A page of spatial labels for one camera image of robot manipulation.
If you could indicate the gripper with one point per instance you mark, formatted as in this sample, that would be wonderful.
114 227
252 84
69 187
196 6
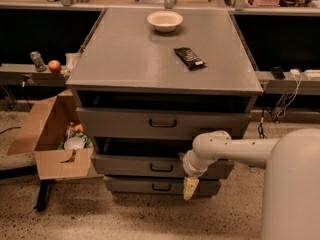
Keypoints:
192 168

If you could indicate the grey drawer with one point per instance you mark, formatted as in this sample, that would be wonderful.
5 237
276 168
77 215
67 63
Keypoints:
155 185
151 117
140 157

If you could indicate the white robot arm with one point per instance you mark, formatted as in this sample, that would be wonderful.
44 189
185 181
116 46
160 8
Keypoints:
291 195

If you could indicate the grey bottom drawer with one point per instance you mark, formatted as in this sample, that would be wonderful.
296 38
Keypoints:
155 185

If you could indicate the grey top drawer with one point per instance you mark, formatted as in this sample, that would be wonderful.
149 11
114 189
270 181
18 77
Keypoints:
151 117

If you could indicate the grey drawer cabinet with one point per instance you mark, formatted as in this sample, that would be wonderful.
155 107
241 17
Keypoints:
127 57

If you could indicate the open cardboard box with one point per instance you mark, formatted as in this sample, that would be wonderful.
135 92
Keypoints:
41 133

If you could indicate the white plate in box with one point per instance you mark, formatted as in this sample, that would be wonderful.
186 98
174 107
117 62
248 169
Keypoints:
74 143

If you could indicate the black snack packet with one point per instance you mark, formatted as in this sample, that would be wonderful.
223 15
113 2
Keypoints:
189 58

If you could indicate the black remote on shelf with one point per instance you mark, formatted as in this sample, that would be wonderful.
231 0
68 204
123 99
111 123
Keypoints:
277 73

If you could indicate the black stand foot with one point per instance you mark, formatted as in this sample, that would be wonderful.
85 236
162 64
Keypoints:
43 195

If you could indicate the white power strip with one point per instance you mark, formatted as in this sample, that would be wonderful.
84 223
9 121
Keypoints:
310 74

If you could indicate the white bowl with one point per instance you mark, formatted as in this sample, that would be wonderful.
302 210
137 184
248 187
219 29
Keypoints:
164 21

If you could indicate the red apple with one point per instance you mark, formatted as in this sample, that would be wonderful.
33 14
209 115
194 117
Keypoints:
54 66

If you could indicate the small grey figurine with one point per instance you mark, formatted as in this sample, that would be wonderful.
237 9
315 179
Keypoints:
38 61

